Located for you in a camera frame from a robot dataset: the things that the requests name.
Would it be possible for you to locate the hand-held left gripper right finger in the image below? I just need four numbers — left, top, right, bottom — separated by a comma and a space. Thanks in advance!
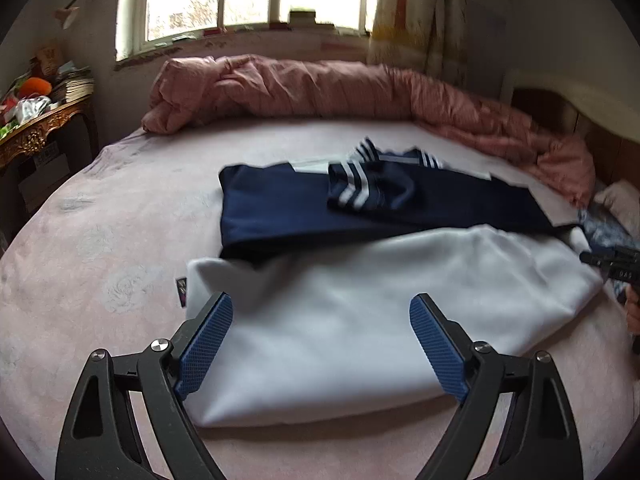
409, 292, 585, 480

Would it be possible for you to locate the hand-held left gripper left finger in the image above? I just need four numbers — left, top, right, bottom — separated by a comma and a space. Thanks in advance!
55, 291, 235, 480

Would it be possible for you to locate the white and navy jacket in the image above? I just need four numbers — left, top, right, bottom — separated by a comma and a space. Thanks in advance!
176, 137, 606, 428

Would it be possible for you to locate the person's right hand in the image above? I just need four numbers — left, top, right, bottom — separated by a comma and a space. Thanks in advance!
625, 284, 640, 337

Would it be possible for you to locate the light blue cloth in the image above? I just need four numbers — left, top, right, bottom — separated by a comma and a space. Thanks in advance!
577, 207, 633, 256

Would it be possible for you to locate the pink pillow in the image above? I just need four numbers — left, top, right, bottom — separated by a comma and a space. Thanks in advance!
592, 180, 640, 226

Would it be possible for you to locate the pink floral bed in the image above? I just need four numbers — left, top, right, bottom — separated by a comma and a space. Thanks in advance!
0, 117, 640, 480

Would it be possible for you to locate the wooden headboard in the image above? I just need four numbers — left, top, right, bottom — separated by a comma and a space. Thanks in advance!
502, 67, 640, 191

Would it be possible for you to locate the cardboard box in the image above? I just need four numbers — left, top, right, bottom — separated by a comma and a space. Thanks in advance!
17, 152, 72, 211

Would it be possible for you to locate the ornate wooden table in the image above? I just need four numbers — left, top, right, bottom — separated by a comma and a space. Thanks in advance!
0, 95, 98, 241

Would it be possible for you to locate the pink quilt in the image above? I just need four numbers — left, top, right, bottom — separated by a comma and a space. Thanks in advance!
141, 54, 597, 208

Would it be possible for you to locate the stack of books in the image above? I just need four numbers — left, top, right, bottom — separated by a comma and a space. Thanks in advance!
52, 67, 96, 106

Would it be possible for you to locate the clear plastic bag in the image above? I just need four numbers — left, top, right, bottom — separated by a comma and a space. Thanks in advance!
15, 96, 53, 124

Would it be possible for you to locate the patterned curtain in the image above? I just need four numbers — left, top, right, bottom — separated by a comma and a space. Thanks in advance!
367, 0, 468, 73

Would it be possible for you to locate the orange plush toy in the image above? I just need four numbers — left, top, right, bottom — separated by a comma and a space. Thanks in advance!
17, 77, 53, 99

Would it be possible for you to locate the wall lamp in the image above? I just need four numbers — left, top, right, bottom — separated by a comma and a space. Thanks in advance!
55, 0, 103, 28

